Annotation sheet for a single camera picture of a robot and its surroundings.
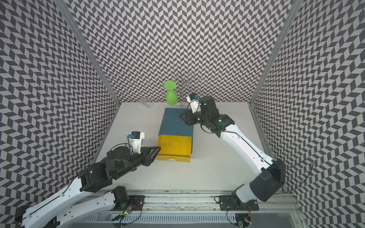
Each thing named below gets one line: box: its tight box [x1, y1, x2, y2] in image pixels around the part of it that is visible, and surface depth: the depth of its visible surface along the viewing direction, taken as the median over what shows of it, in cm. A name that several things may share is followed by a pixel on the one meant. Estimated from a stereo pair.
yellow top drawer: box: [155, 134, 193, 162], surface depth 80 cm
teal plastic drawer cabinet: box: [158, 107, 194, 154], surface depth 80 cm
